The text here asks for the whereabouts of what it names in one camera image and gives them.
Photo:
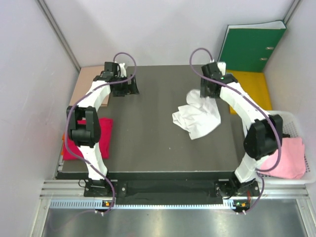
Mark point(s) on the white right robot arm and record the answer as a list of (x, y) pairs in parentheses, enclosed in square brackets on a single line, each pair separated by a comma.
[(264, 131)]

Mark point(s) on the yellow plastic folder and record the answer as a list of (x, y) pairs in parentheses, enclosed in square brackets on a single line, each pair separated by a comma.
[(256, 86)]

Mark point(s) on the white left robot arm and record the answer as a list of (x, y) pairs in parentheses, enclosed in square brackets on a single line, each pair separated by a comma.
[(83, 126)]

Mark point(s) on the green ring binder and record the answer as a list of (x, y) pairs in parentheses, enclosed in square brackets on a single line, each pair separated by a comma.
[(248, 47)]

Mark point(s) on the white t shirt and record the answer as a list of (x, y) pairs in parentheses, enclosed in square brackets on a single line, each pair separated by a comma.
[(199, 117)]

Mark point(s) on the tan cardboard folder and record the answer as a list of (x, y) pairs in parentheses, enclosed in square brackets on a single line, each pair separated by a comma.
[(84, 81)]

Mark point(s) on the folded red t shirt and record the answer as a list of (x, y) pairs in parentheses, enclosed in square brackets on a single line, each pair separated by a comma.
[(106, 125)]

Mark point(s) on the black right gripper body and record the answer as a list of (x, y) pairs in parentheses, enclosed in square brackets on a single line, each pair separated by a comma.
[(203, 87)]

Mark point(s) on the pink t shirt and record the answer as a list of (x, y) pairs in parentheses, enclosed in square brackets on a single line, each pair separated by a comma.
[(292, 162)]

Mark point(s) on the white plastic laundry basket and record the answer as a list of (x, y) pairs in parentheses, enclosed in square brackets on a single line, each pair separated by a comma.
[(291, 128)]

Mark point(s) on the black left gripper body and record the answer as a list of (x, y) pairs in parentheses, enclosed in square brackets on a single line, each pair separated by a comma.
[(122, 89)]

